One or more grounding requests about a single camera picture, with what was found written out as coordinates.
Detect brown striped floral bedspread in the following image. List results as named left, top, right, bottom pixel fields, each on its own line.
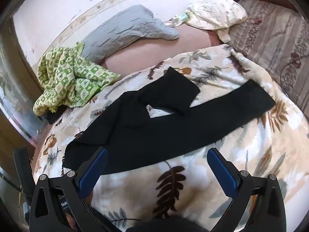
left=228, top=0, right=309, bottom=119

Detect pink bed sheet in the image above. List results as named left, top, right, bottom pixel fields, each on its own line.
left=100, top=23, right=220, bottom=72

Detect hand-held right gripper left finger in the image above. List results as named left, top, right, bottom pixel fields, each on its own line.
left=28, top=147, right=109, bottom=232

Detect cream floral pillow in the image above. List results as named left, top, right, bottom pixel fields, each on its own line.
left=186, top=0, right=249, bottom=43

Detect green patterned cloth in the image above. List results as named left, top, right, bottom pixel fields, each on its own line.
left=33, top=42, right=121, bottom=116

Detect grey quilted pillow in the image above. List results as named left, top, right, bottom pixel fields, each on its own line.
left=81, top=5, right=179, bottom=63

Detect cream leaf print blanket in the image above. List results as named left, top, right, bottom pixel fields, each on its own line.
left=32, top=44, right=309, bottom=232

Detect brown mirrored wardrobe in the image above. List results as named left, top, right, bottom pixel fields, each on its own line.
left=0, top=17, right=49, bottom=223

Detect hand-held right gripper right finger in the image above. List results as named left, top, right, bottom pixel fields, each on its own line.
left=207, top=147, right=287, bottom=232

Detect black pants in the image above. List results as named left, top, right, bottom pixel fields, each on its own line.
left=62, top=66, right=276, bottom=176

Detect person's dark clothing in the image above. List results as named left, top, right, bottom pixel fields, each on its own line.
left=92, top=209, right=210, bottom=232

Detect mint green cloth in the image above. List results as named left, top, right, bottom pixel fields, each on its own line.
left=164, top=12, right=191, bottom=28

